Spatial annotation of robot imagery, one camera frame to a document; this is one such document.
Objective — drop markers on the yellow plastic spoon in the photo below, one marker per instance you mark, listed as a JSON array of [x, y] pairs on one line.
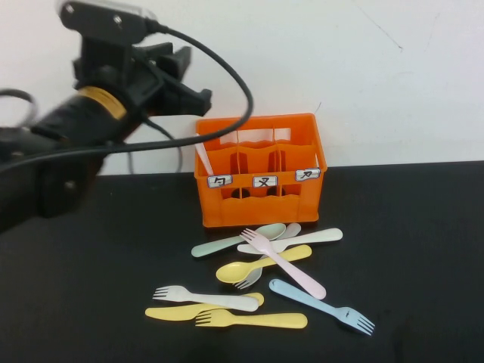
[[232, 272]]

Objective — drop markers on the pink plastic fork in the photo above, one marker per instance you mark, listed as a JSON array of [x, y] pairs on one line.
[[298, 278]]

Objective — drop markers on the blue plastic fork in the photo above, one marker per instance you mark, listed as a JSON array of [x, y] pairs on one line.
[[302, 298]]

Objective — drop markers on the green plastic spoon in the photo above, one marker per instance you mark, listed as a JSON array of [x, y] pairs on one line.
[[211, 247]]

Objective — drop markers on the orange plastic cutlery holder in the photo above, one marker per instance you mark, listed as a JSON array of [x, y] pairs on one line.
[[261, 211]]

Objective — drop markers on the white knife character label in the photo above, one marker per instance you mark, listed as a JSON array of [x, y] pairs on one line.
[[307, 174]]

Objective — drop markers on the grey plastic fork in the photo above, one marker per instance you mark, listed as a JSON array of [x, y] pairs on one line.
[[251, 278]]

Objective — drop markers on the white plastic fork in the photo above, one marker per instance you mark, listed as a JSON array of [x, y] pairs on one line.
[[227, 301]]

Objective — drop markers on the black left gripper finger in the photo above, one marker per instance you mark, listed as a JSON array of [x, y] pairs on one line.
[[189, 100], [174, 58]]

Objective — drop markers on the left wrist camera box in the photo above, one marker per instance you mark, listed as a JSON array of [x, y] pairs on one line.
[[102, 19]]

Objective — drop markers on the yellow plastic fork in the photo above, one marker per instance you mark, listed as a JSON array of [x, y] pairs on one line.
[[264, 320]]

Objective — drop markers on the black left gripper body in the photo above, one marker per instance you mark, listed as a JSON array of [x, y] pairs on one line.
[[109, 75]]

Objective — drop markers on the white fork character label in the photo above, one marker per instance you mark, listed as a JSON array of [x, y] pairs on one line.
[[264, 181]]

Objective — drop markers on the white plastic knife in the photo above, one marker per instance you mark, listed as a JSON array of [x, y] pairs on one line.
[[321, 235]]

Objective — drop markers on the yellow plastic knife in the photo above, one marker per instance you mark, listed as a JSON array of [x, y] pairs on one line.
[[170, 313]]

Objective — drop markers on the white spoon character label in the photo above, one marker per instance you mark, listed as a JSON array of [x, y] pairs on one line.
[[219, 181]]

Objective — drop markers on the pink plastic spoon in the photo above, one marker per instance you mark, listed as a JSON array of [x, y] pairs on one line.
[[202, 155]]

